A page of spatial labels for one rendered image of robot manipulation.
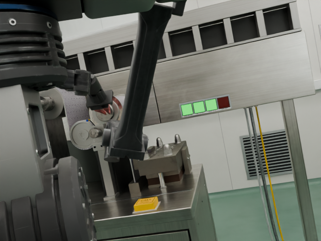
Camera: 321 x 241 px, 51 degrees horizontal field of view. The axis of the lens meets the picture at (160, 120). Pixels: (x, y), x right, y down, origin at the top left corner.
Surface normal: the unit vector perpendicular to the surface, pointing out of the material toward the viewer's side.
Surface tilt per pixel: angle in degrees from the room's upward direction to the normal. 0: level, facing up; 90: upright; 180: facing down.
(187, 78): 90
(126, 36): 90
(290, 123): 90
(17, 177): 90
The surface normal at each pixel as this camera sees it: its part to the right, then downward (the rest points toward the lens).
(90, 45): -0.18, 0.09
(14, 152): 0.19, 0.01
